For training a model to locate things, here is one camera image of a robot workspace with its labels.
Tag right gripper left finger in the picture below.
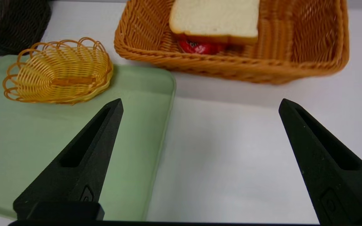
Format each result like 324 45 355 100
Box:
13 99 124 221

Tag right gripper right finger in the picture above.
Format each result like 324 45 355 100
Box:
278 99 362 225

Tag small yellow wicker basket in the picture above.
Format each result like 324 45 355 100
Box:
3 37 114 105

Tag dark brown wicker basket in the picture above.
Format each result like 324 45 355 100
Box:
0 0 52 56

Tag toast bread slice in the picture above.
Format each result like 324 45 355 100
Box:
169 0 260 45

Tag light green plastic tray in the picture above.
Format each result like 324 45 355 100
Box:
0 55 177 221

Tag red milk carton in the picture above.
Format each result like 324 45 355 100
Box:
178 39 227 55

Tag orange wicker basket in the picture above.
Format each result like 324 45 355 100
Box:
114 0 350 85

